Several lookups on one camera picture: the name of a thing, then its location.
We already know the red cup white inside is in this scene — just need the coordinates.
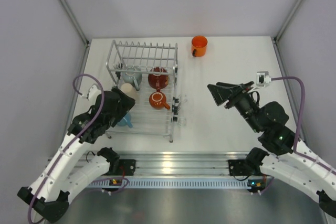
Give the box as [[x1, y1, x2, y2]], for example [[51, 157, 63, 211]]
[[148, 67, 170, 91]]

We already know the beige handleless cup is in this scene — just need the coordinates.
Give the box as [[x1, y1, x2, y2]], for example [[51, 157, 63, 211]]
[[120, 83, 139, 101]]

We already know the blue mug white inside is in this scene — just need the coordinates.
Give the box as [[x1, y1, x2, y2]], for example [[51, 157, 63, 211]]
[[117, 112, 133, 128]]

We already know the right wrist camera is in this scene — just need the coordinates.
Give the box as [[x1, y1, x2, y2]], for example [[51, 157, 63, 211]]
[[251, 71, 272, 91]]

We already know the clear hook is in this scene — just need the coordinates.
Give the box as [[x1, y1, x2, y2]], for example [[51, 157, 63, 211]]
[[175, 94, 187, 104], [176, 117, 187, 126]]

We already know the slotted cable duct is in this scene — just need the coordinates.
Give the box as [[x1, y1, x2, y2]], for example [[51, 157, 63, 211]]
[[87, 177, 265, 189]]

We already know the clear hook lower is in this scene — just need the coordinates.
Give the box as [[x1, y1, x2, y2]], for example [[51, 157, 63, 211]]
[[176, 117, 187, 126]]

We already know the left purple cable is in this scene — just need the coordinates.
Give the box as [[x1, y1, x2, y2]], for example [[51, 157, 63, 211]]
[[27, 73, 106, 224]]

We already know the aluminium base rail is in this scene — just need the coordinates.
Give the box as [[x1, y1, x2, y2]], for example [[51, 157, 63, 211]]
[[46, 151, 279, 180]]

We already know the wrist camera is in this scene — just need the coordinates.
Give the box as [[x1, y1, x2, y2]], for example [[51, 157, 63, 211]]
[[251, 71, 272, 91], [80, 84, 101, 102]]

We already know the small dark orange cup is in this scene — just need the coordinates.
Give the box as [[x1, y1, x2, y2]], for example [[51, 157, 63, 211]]
[[149, 91, 171, 110]]

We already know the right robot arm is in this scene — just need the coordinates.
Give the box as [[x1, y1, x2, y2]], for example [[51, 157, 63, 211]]
[[207, 82, 335, 217]]

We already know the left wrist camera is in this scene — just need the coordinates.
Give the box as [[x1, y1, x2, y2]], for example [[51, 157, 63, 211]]
[[80, 84, 101, 102]]

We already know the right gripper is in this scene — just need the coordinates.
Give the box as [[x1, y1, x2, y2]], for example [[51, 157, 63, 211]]
[[207, 81, 263, 133]]

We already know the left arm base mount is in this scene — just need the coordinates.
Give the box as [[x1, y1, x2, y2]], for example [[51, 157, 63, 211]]
[[97, 147, 136, 176]]

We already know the white wire dish rack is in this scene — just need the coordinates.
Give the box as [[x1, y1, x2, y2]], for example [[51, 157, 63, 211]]
[[106, 40, 178, 142]]

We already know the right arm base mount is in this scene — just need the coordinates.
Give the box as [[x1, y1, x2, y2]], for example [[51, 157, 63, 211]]
[[228, 147, 269, 179]]

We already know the grey-green ceramic mug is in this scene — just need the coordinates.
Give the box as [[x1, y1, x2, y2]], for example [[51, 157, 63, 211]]
[[122, 66, 142, 91]]

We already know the clear hook upper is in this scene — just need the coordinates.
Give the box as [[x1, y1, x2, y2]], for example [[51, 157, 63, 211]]
[[175, 94, 187, 104]]

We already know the orange mug black handle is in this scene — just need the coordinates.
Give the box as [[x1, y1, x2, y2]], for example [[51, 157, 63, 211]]
[[191, 35, 208, 57]]

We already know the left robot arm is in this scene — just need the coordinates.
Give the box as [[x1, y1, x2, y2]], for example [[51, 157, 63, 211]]
[[17, 87, 135, 223]]

